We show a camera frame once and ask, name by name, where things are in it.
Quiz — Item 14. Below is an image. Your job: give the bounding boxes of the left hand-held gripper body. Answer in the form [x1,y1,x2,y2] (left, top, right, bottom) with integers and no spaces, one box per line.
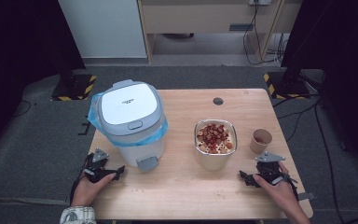
[83,147,119,184]

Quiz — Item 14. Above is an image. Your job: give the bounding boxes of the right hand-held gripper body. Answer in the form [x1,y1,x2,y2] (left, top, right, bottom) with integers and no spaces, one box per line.
[255,151,293,187]

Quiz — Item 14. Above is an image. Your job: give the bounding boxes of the brown paper cup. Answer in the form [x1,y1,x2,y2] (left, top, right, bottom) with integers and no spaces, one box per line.
[249,128,273,155]

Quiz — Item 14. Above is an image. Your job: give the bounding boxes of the beige container with strainer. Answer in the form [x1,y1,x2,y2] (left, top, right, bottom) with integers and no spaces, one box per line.
[194,119,239,172]

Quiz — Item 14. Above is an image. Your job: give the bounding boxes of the white pedal trash bin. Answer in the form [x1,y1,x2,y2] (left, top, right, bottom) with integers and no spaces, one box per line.
[91,78,169,173]

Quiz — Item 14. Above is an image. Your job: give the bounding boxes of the person's left hand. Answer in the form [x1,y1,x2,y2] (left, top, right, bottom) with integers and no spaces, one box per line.
[71,172,117,207]

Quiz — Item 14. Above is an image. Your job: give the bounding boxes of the person's right hand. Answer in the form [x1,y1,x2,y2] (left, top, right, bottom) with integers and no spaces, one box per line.
[253,161,301,213]

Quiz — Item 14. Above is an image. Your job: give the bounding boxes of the black tape marks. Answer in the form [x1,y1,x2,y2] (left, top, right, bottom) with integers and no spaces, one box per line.
[77,115,92,136]

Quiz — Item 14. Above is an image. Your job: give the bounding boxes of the grey tape piece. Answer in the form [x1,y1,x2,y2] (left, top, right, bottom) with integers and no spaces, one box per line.
[297,191,318,202]

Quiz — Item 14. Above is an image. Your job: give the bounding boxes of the blue bin liner bag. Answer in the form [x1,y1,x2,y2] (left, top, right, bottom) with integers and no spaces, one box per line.
[87,91,170,147]

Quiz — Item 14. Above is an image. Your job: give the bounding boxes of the pile of red dried fruit slices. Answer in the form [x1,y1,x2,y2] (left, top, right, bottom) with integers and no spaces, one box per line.
[196,122,235,154]

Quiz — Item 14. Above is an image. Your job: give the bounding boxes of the striped black stand base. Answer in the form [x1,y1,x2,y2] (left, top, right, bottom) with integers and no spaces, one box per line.
[50,73,98,102]
[263,71,311,101]

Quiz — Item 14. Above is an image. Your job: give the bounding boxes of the black curtain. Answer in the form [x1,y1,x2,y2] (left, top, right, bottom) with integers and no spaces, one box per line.
[280,0,358,175]
[0,0,87,164]

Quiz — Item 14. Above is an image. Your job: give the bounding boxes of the white cabinet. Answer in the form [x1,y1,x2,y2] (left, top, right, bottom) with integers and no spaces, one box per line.
[58,0,148,60]

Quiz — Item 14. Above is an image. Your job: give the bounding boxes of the white power strip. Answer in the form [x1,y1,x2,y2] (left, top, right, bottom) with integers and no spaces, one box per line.
[249,0,272,7]

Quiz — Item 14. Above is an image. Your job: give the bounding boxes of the light wooden desk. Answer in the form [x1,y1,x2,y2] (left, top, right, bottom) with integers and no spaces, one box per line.
[136,0,303,64]

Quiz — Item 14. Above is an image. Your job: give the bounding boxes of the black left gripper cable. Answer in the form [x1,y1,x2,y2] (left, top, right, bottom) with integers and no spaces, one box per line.
[69,153,91,204]

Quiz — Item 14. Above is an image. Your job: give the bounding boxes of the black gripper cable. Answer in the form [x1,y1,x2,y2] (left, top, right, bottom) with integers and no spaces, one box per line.
[69,153,91,204]
[282,172,300,201]

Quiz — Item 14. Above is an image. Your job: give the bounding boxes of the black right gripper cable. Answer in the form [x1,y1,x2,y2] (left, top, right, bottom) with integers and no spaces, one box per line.
[282,172,300,201]

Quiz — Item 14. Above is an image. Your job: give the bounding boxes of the long black floor cable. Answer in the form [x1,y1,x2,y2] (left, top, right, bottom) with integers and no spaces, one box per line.
[273,92,358,224]

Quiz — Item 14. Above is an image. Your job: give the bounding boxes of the thin black floor cable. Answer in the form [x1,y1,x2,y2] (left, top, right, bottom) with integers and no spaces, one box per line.
[11,99,33,119]

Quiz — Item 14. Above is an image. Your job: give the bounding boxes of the black hanging cable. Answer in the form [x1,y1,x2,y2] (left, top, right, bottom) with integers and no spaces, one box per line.
[241,1,282,66]

